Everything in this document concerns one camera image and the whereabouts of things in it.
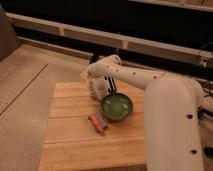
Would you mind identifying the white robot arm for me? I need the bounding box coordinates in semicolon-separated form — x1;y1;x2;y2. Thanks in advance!
86;55;213;171

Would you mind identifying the black striped object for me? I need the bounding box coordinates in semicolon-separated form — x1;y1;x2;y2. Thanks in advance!
105;77;117;93

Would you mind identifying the green bowl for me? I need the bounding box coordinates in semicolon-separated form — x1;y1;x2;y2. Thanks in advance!
101;93;133;121

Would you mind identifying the orange and blue packet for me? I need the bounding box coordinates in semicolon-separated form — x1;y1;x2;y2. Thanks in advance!
88;112;108;135

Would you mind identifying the wooden board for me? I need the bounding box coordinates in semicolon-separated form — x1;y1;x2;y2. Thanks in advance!
39;82;146;171

